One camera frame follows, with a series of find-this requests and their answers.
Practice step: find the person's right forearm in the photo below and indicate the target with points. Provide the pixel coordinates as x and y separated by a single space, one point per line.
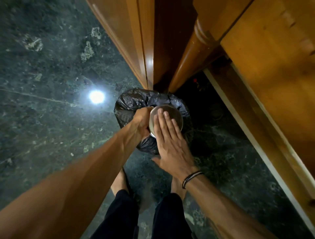
221 209

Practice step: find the turned wooden post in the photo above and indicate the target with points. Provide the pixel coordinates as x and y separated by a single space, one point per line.
194 54

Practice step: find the person's right middle finger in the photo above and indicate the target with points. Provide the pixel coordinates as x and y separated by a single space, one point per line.
164 125

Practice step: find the person's trouser leg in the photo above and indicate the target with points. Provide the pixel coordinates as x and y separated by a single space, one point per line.
118 219
171 219

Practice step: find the round steel bowl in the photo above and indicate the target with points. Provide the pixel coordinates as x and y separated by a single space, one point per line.
173 113

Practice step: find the person's right thumb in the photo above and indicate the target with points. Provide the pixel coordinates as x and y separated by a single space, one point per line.
157 161

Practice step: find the person's right trouser leg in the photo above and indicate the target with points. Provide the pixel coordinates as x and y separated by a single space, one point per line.
171 219

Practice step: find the person's right little finger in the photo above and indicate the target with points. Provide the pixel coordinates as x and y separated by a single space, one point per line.
177 130

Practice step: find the wooden cabinet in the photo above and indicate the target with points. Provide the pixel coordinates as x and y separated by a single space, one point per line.
273 61

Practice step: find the person's left hand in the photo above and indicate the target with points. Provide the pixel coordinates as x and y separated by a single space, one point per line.
140 121

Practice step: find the person's left forearm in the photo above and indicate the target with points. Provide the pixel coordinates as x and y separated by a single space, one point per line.
73 182

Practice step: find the person's left trouser leg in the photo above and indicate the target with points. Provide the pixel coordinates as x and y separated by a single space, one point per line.
118 219

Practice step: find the wooden cabinet door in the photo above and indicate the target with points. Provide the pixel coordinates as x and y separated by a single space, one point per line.
130 37

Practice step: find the black plastic trash bag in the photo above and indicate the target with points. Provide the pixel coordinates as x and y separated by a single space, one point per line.
133 103

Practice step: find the person's left thumb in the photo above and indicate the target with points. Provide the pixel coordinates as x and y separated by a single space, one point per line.
147 110

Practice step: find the small red object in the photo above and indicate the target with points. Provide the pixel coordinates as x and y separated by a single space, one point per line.
195 80

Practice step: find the person's right hand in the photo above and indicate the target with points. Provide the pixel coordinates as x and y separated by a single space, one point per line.
172 152

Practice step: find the white base trim strip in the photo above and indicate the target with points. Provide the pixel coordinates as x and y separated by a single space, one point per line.
246 133

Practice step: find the person's left foot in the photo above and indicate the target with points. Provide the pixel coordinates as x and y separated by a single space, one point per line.
120 181

